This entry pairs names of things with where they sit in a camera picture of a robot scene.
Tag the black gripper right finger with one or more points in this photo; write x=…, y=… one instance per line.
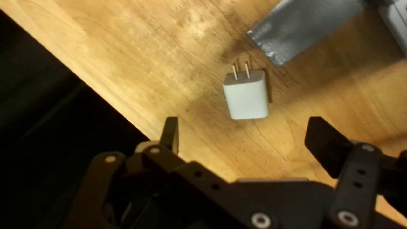
x=327, y=145

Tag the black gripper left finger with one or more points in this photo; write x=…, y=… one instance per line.
x=170, y=137

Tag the white charging block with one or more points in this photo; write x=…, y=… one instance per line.
x=246, y=93

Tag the white power strip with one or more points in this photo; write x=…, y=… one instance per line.
x=395, y=15

